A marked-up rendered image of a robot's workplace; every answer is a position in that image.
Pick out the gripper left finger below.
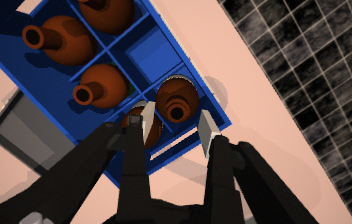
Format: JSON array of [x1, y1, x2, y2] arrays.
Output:
[[0, 101, 155, 224]]

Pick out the grey square tray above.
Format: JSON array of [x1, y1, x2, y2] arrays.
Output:
[[0, 88, 75, 176]]

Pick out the blue divided crate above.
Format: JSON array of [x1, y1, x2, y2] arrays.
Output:
[[0, 0, 218, 164]]

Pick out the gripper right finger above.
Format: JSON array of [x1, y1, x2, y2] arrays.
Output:
[[197, 110, 319, 224]]

